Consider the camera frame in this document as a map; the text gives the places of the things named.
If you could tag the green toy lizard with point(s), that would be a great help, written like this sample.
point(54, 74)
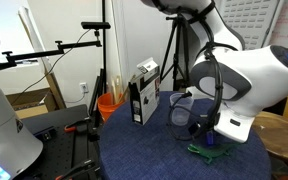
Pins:
point(209, 153)

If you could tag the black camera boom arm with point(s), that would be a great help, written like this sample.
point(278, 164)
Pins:
point(96, 26)

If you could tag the black perforated workbench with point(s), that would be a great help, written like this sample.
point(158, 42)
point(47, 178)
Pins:
point(65, 156)

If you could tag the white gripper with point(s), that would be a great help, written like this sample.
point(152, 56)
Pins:
point(233, 126)

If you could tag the clear plastic measuring cup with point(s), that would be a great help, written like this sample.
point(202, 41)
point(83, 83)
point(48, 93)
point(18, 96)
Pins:
point(181, 106)

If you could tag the round wooden stool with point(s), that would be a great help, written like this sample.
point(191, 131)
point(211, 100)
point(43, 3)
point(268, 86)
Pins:
point(273, 131)

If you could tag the orange handled clamp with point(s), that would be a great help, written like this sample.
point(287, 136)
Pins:
point(72, 127)

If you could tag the black camera tripod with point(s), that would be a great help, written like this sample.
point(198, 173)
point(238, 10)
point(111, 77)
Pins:
point(180, 60)

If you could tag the round blue fabric table cover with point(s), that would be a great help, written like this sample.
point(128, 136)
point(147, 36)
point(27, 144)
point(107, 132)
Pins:
point(129, 151)

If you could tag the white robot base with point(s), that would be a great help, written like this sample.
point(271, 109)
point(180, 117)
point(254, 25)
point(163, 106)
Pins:
point(19, 148)

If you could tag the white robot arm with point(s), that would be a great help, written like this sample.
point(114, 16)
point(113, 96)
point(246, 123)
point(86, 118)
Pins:
point(242, 82)

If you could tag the white wall outlet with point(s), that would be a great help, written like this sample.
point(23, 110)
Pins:
point(84, 87)

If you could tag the orange bucket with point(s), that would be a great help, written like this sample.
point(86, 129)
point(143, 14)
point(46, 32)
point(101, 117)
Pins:
point(106, 106)

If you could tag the black and white cardboard box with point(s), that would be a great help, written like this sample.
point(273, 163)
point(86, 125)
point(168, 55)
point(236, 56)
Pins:
point(144, 91)

